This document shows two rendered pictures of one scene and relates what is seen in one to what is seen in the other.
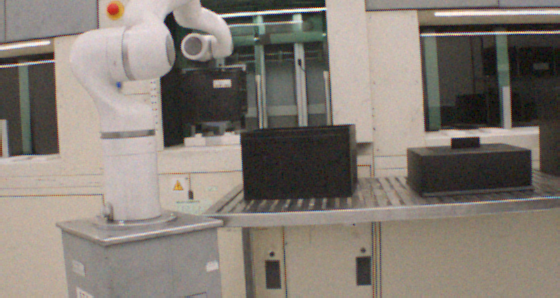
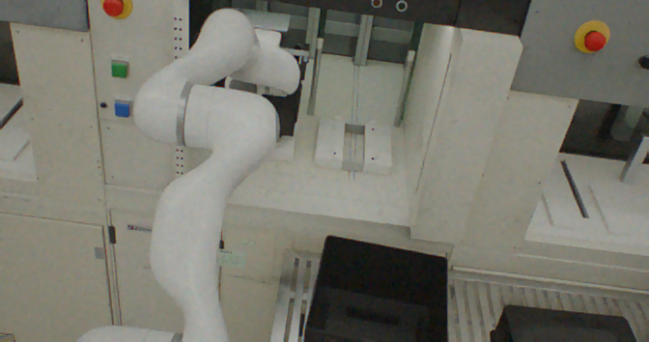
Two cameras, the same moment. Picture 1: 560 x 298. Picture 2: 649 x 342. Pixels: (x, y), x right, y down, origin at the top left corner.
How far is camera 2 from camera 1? 122 cm
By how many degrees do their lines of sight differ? 33
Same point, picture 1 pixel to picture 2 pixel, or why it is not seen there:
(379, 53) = (502, 143)
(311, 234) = not seen: hidden behind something
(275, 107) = (329, 23)
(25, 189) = not seen: outside the picture
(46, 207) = (18, 228)
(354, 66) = (464, 165)
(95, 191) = (92, 221)
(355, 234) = not seen: hidden behind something
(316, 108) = (381, 34)
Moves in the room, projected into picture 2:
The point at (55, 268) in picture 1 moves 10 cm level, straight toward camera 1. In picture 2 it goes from (34, 287) to (37, 313)
